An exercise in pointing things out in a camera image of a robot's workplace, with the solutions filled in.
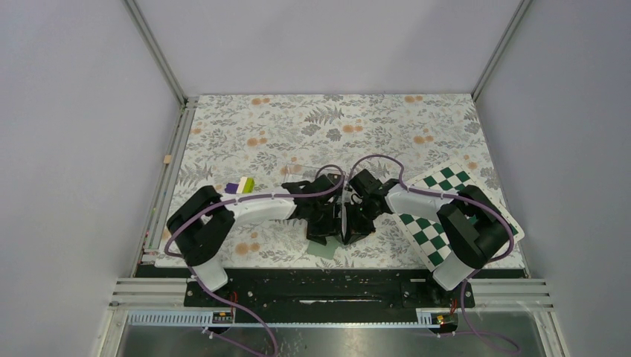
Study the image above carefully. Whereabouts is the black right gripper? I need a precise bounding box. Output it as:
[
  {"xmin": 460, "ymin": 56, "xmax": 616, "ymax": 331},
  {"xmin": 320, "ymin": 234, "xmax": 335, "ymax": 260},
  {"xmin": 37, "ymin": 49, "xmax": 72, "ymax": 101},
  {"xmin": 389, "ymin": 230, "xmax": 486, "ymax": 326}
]
[{"xmin": 345, "ymin": 198, "xmax": 382, "ymax": 246}]

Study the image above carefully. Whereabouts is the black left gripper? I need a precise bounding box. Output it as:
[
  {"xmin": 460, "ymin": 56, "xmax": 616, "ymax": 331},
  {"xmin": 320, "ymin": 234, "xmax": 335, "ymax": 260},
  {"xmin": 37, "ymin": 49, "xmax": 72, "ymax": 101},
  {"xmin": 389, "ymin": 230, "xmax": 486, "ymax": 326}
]
[{"xmin": 307, "ymin": 202, "xmax": 343, "ymax": 246}]

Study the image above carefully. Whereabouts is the green card holder wallet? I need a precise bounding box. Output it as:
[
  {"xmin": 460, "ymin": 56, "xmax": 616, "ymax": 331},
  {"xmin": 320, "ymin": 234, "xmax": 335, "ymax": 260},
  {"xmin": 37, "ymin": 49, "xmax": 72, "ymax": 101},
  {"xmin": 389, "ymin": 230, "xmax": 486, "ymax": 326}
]
[{"xmin": 306, "ymin": 239, "xmax": 340, "ymax": 260}]

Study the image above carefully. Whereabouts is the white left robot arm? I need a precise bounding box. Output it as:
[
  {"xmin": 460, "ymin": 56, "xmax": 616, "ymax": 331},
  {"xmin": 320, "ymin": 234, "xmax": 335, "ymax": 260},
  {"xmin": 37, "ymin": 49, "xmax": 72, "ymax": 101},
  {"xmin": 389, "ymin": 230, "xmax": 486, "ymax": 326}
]
[{"xmin": 164, "ymin": 174, "xmax": 345, "ymax": 306}]

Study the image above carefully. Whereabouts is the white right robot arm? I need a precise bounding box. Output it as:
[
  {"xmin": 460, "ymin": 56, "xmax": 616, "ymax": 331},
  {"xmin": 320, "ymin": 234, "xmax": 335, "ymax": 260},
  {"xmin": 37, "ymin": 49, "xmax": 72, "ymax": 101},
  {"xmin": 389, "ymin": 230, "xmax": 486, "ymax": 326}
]
[{"xmin": 346, "ymin": 170, "xmax": 515, "ymax": 306}]

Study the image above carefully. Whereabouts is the green white checkerboard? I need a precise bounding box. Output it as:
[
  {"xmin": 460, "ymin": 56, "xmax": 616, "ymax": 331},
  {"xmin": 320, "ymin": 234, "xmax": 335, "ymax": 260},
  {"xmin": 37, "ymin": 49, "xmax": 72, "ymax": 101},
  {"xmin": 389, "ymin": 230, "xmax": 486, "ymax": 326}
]
[{"xmin": 394, "ymin": 164, "xmax": 525, "ymax": 273}]

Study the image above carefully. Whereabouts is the purple white green block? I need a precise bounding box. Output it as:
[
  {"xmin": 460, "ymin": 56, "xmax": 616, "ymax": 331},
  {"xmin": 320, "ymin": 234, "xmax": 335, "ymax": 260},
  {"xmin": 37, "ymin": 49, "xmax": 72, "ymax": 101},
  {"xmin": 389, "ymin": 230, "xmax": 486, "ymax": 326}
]
[{"xmin": 225, "ymin": 176, "xmax": 254, "ymax": 194}]

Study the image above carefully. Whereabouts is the floral patterned table mat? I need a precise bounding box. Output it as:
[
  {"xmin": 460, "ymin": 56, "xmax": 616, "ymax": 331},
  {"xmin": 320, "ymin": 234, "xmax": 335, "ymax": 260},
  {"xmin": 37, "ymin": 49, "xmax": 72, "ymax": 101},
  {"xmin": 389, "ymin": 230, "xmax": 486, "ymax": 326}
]
[{"xmin": 169, "ymin": 94, "xmax": 503, "ymax": 268}]

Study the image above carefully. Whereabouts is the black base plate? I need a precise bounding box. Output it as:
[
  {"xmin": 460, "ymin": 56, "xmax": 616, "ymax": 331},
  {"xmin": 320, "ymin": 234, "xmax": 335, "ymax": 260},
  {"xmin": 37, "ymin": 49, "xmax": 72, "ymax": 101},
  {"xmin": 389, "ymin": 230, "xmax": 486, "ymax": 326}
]
[{"xmin": 135, "ymin": 265, "xmax": 475, "ymax": 324}]

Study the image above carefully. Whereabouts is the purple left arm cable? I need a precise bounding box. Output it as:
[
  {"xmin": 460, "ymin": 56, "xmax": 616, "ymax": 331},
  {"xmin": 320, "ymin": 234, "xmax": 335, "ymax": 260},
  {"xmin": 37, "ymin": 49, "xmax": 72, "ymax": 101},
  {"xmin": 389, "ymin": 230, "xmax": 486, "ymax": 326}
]
[{"xmin": 163, "ymin": 164, "xmax": 346, "ymax": 357}]

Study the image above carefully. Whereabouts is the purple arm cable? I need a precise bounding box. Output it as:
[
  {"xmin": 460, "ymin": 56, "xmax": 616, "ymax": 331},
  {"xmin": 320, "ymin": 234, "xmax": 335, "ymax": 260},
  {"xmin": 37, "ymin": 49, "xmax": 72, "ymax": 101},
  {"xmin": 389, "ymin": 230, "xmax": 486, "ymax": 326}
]
[
  {"xmin": 163, "ymin": 164, "xmax": 346, "ymax": 357},
  {"xmin": 346, "ymin": 154, "xmax": 522, "ymax": 356}
]

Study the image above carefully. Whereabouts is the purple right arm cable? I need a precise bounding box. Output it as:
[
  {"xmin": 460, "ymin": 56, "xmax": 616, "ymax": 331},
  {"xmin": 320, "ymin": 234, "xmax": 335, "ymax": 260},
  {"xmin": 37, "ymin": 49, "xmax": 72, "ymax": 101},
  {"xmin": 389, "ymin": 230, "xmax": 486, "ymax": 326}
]
[{"xmin": 346, "ymin": 154, "xmax": 522, "ymax": 356}]

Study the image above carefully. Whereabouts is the aluminium frame rail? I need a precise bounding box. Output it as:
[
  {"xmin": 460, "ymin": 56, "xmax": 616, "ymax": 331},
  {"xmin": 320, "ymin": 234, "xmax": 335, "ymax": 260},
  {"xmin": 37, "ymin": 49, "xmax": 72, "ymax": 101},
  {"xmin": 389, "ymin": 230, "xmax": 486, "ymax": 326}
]
[{"xmin": 91, "ymin": 97, "xmax": 199, "ymax": 356}]

